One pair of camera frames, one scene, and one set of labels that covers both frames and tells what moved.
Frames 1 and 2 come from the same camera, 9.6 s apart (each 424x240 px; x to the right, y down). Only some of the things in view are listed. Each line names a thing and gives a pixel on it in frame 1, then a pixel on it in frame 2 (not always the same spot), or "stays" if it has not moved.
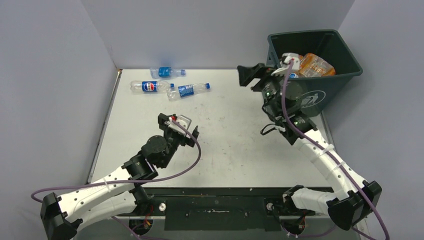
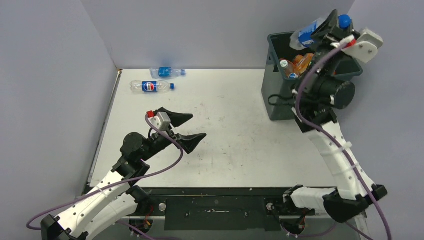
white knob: (162, 207) stays
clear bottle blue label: (158, 72) stays
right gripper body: (268, 84) -> (325, 48)
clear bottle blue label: (187, 90) -> (303, 39)
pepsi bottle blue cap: (138, 86) stays
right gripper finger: (246, 74) -> (331, 22)
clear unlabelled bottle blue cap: (293, 75) stays
